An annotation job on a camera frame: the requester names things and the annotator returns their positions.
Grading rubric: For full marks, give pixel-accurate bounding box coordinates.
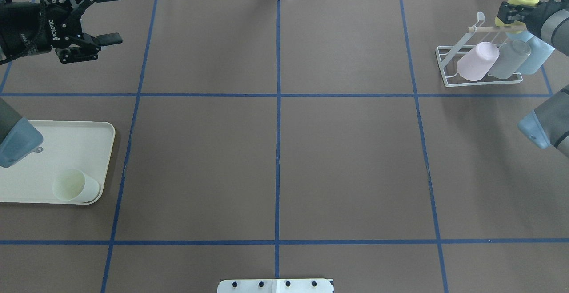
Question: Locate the white cream cup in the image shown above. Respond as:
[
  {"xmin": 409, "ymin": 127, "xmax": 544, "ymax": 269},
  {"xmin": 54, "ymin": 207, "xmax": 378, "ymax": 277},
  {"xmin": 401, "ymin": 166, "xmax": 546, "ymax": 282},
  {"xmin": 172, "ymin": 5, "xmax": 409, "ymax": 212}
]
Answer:
[{"xmin": 52, "ymin": 169, "xmax": 101, "ymax": 203}]

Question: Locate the cream plastic tray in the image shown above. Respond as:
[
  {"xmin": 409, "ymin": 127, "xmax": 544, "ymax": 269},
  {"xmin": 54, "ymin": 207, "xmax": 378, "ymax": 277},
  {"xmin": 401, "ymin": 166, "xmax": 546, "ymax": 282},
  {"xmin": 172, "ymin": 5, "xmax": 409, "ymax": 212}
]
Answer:
[{"xmin": 0, "ymin": 120, "xmax": 116, "ymax": 205}]

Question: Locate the light blue cup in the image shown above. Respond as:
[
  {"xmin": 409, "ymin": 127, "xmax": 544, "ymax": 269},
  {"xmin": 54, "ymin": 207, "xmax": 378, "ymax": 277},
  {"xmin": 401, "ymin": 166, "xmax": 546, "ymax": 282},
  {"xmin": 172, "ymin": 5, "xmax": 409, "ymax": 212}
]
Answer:
[{"xmin": 517, "ymin": 36, "xmax": 555, "ymax": 75}]

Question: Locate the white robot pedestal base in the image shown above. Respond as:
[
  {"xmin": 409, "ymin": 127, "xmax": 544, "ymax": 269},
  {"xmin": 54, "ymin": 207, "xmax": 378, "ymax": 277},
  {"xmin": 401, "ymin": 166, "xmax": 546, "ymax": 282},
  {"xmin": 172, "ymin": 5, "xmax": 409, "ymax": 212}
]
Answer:
[{"xmin": 217, "ymin": 278, "xmax": 335, "ymax": 293}]

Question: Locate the grey cup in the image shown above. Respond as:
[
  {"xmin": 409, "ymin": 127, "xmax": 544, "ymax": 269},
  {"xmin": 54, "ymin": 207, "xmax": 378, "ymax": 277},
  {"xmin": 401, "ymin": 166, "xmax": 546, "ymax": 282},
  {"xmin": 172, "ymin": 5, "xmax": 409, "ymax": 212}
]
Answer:
[{"xmin": 489, "ymin": 40, "xmax": 532, "ymax": 80}]

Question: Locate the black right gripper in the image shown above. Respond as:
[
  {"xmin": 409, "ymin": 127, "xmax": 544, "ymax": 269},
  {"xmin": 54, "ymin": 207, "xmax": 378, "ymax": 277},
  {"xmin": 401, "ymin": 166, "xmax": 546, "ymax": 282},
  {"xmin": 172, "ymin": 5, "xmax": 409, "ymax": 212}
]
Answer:
[{"xmin": 496, "ymin": 0, "xmax": 569, "ymax": 40}]

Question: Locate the white wire cup rack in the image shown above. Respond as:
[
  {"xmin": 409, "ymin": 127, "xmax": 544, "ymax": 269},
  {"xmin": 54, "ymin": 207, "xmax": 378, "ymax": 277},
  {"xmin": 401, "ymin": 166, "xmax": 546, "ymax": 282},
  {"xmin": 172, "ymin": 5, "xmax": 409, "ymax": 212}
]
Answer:
[{"xmin": 435, "ymin": 12, "xmax": 526, "ymax": 88}]

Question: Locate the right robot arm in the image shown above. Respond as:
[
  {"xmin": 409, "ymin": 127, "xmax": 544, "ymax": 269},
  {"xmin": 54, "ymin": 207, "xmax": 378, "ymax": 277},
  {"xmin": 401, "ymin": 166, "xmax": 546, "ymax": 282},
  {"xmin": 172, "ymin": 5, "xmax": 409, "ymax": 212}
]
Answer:
[{"xmin": 497, "ymin": 0, "xmax": 569, "ymax": 157}]

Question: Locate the pink cup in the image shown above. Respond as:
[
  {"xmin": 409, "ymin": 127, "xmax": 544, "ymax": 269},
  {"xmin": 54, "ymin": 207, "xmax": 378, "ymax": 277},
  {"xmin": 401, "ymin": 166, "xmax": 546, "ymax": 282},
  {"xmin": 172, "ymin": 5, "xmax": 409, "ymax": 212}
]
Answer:
[{"xmin": 457, "ymin": 41, "xmax": 499, "ymax": 82}]

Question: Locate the yellow cup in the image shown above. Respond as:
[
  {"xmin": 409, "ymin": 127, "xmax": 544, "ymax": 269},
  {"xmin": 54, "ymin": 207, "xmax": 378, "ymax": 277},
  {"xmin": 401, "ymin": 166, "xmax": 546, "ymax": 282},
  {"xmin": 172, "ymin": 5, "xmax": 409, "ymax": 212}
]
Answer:
[{"xmin": 494, "ymin": 0, "xmax": 540, "ymax": 26}]

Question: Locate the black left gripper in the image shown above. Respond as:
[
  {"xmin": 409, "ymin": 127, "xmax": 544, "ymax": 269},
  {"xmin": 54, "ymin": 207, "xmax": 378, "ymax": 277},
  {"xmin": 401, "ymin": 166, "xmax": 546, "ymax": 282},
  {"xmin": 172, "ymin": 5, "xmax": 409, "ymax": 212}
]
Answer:
[{"xmin": 1, "ymin": 0, "xmax": 123, "ymax": 64}]

